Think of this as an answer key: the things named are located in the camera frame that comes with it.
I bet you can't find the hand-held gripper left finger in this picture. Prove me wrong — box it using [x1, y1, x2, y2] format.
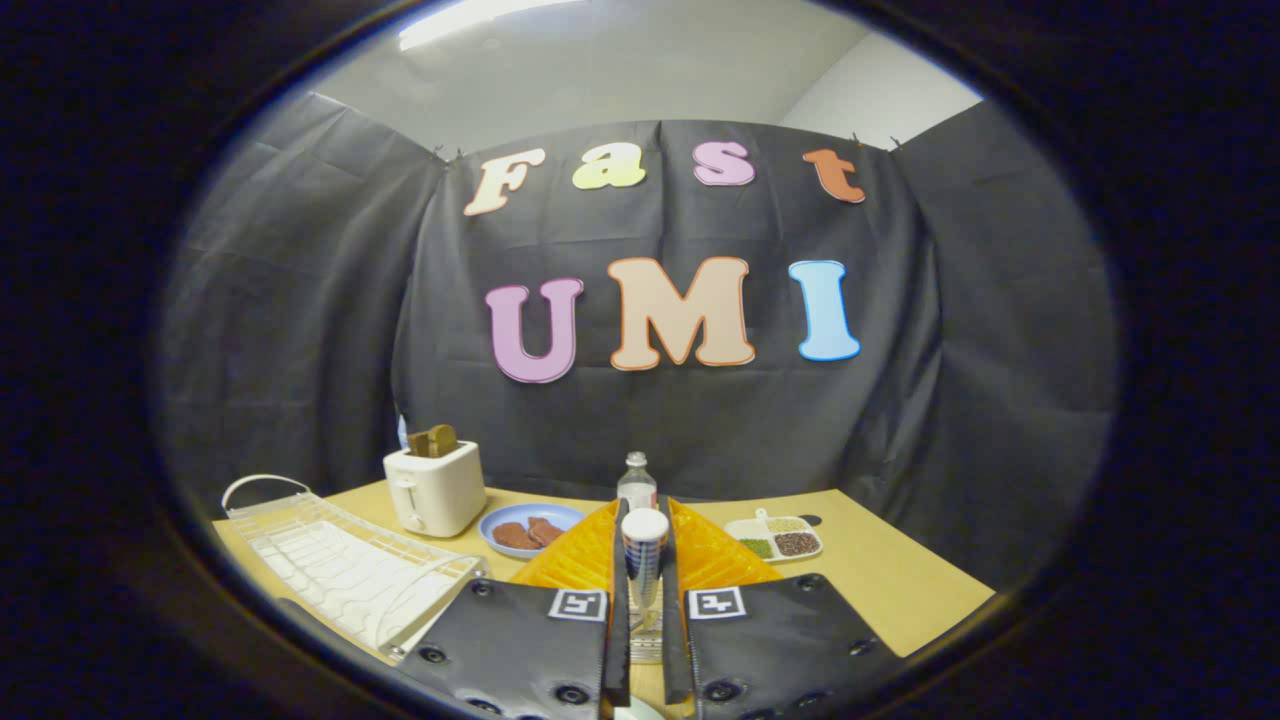
[398, 497, 633, 720]

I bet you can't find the blue plate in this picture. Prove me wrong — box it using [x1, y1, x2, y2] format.
[478, 502, 587, 560]

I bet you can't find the clear plastic water bottle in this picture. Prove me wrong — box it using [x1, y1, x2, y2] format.
[616, 451, 659, 513]

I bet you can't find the white divided tray of beans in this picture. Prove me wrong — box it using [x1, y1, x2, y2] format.
[724, 508, 824, 564]

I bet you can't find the white toaster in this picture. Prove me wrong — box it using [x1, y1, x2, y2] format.
[383, 441, 489, 539]

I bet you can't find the white dish rack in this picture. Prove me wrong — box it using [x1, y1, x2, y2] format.
[221, 474, 488, 661]

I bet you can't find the black backdrop cloth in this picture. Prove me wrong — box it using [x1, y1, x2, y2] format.
[155, 92, 1119, 593]

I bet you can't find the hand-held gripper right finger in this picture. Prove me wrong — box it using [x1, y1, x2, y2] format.
[660, 497, 903, 720]

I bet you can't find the white-lidded cylindrical cup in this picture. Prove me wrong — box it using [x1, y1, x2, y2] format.
[621, 507, 670, 613]

